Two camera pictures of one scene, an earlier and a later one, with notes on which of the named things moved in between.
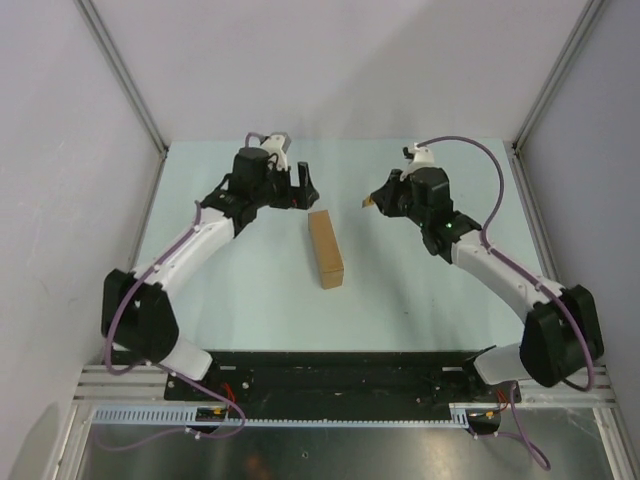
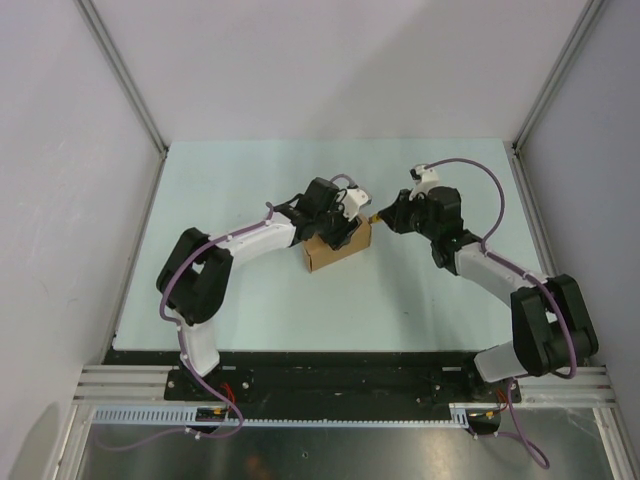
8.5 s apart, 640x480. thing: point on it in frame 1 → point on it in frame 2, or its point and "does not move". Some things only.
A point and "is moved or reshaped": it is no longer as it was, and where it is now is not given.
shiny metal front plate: [547, 443] does not move
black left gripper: [301, 197] → [342, 234]
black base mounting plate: [343, 379] does not move
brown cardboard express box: [327, 249] is moved or reshaped
